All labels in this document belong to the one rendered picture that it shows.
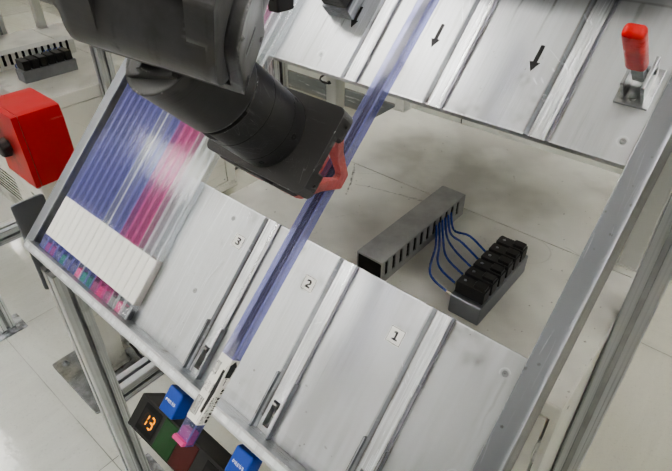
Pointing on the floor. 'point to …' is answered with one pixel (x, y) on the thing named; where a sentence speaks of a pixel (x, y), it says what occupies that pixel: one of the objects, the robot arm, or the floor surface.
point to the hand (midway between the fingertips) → (331, 174)
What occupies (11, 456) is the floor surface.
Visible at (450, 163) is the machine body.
